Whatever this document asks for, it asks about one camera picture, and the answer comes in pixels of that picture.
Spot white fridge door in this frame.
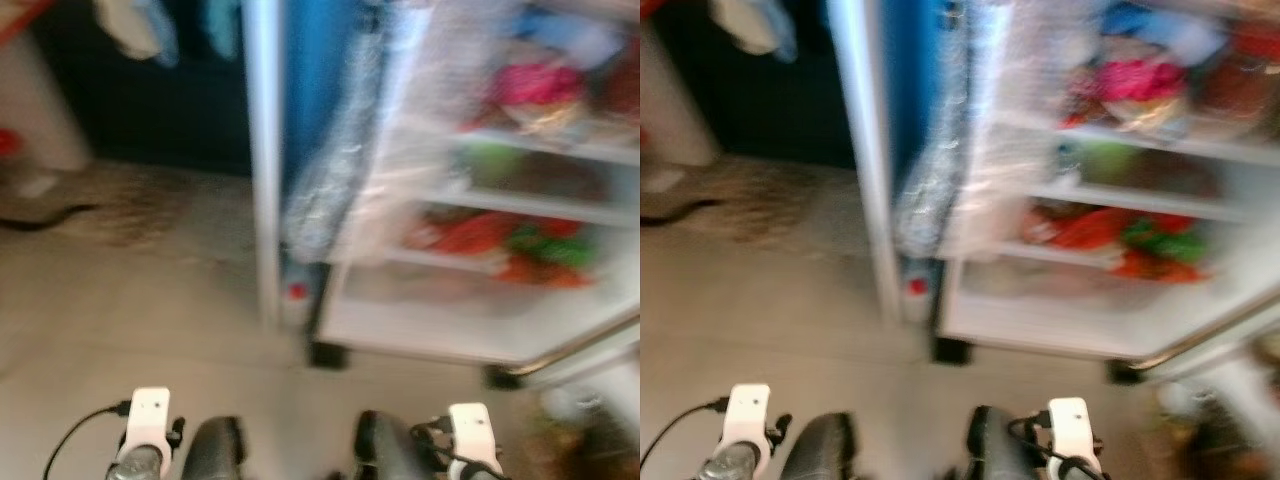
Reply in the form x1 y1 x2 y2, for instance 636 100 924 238
1130 300 1280 480
490 315 641 480

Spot white fridge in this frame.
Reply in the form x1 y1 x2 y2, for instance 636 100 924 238
880 0 1280 386
283 0 641 391

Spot robot left leg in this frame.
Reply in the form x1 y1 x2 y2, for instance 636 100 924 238
780 412 856 480
183 415 246 480

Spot orange red food packets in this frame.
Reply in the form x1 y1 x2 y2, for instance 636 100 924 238
1030 205 1131 251
410 210 521 256

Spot green red food packets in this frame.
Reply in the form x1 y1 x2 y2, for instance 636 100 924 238
500 222 596 287
1115 215 1211 283

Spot speckled brown floor mat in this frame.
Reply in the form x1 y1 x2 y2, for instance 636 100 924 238
60 165 251 246
690 160 861 241

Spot clear bubble wrap sheet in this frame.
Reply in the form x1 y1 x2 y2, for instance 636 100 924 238
895 20 1011 261
285 20 421 266

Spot green vegetable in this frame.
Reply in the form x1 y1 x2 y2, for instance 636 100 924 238
465 143 526 186
1080 140 1136 186

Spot white upright panel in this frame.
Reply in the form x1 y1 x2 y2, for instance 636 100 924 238
825 0 906 326
243 0 288 329

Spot white bulky object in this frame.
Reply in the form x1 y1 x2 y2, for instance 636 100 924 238
640 30 721 166
0 30 91 171

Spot pink snack packets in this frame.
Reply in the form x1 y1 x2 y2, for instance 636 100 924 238
1095 58 1186 126
490 62 586 131

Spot red lid jar reddish contents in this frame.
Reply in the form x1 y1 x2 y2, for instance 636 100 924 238
1195 40 1280 126
600 60 641 121

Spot blue hanging cloth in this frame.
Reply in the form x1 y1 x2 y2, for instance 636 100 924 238
205 0 241 61
150 0 183 67
770 0 801 61

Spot blue plastic bag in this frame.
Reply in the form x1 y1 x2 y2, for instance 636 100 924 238
510 5 626 66
1100 0 1226 61

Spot black curved cable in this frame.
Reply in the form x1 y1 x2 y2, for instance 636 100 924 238
0 200 96 233
640 198 721 227

